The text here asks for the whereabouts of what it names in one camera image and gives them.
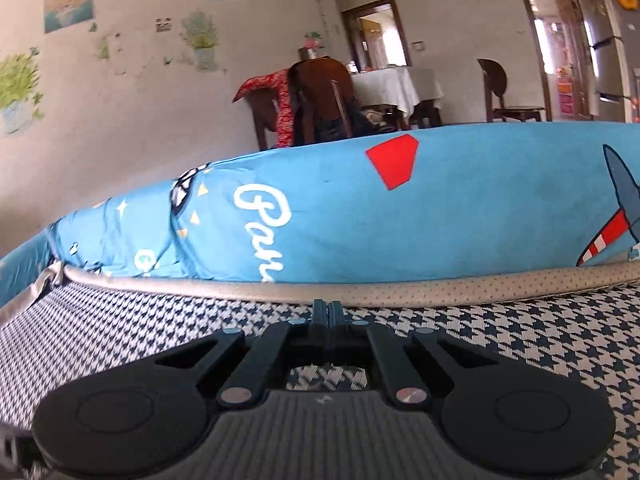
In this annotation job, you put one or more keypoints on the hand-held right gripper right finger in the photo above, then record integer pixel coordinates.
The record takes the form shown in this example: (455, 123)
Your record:
(336, 327)

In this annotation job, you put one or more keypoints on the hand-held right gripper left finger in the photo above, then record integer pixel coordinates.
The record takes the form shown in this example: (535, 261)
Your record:
(318, 325)

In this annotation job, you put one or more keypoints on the blue cushion with airplane print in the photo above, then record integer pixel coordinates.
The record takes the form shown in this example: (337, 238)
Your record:
(450, 210)

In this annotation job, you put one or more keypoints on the houndstooth sofa seat cover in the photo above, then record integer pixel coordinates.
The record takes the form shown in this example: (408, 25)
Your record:
(550, 340)

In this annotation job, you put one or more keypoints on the brown wooden chair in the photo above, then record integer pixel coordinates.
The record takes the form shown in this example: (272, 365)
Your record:
(260, 115)
(320, 90)

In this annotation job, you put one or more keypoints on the red patterned cloth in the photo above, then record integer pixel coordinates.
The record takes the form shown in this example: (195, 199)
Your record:
(280, 110)

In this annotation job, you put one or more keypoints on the blue cushion with star print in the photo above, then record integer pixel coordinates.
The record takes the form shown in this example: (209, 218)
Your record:
(115, 235)

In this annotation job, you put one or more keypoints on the table with white tablecloth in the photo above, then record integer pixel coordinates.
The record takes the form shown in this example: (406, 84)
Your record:
(385, 85)

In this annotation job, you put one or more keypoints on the pink flower vase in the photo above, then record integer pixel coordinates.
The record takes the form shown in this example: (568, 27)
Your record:
(312, 42)

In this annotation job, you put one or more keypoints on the dark wooden chair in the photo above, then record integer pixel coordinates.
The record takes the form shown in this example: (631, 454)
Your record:
(492, 80)

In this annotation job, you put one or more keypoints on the silver refrigerator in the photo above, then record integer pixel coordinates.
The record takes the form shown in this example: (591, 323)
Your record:
(625, 75)

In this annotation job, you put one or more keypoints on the wooden door frame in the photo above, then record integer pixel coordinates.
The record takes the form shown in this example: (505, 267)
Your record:
(522, 35)
(346, 35)

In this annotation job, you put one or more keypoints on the wall light switch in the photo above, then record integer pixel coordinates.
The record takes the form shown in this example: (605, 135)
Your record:
(418, 45)

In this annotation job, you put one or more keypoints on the potted lavender wall sticker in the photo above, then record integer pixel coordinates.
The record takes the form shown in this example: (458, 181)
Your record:
(200, 35)

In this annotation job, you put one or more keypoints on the green plant wall sticker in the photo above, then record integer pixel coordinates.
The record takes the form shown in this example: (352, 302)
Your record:
(17, 80)

